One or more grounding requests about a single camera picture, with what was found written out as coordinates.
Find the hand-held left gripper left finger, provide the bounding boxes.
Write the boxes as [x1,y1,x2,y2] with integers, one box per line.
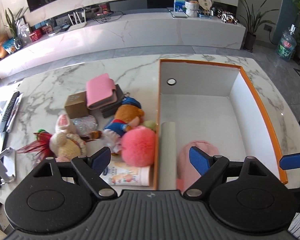
[32,147,118,201]

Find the white phone stand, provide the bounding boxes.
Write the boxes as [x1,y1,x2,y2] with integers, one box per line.
[0,147,17,188]

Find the leafy plant in glass vase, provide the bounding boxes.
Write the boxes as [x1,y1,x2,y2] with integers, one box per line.
[4,7,30,51]

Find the pink fluffy pompom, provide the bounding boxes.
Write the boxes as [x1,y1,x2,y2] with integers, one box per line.
[121,126,157,167]

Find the orange storage box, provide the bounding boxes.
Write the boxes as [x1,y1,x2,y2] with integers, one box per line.
[154,59,288,191]

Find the round fan plaque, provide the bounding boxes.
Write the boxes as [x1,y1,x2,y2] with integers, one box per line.
[198,0,213,16]

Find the white marble desktop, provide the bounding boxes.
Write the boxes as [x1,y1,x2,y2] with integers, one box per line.
[0,54,300,205]

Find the bear doll in blue dress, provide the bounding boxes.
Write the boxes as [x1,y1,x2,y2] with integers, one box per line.
[101,97,145,155]

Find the dark grey box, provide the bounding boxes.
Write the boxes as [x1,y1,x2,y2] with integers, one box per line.
[99,84,127,119]

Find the large water bottle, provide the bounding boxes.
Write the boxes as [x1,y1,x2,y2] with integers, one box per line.
[276,25,298,62]

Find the black cables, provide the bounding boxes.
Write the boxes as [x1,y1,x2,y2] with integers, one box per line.
[92,10,126,23]

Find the white textured pot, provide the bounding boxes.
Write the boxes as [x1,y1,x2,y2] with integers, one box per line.
[185,1,199,18]

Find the black remote control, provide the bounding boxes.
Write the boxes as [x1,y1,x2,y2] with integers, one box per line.
[1,91,20,130]

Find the cow print toy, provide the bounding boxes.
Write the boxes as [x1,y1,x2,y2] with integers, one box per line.
[216,8,240,24]

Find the red gift box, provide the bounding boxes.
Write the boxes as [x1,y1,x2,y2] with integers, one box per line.
[29,29,43,43]

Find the glitter compact mirror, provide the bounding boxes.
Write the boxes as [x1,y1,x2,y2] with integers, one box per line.
[71,115,98,137]

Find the white router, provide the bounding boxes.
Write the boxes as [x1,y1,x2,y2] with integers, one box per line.
[67,9,88,32]

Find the white rabbit plush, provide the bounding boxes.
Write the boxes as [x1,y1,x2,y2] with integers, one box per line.
[49,114,88,163]

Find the pink knitted hat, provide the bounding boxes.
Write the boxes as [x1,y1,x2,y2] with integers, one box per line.
[176,140,219,193]

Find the gold cardboard box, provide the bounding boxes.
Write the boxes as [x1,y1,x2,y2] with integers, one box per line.
[64,91,88,120]

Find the light green plush ball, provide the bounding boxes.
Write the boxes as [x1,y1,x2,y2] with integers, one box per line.
[142,120,157,133]

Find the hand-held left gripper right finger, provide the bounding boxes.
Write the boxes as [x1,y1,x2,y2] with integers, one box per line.
[182,146,268,198]

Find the blue snack bag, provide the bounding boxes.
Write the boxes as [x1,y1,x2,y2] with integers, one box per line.
[2,39,16,54]

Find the potted plant in black pot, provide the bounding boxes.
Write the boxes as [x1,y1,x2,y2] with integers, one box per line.
[235,0,280,53]

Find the pink wallet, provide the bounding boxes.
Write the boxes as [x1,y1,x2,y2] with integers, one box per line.
[86,73,117,110]

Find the clear plastic bag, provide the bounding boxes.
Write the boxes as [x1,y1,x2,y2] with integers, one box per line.
[16,17,31,43]

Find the white illustrated tube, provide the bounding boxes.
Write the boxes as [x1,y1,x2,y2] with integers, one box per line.
[99,160,151,187]

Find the red feather shuttlecock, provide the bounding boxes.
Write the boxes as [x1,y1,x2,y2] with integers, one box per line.
[16,129,53,161]

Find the white marble tv cabinet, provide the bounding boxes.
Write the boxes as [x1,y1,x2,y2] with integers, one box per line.
[0,12,247,79]

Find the silver laptop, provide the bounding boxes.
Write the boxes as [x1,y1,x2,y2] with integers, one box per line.
[167,7,188,19]

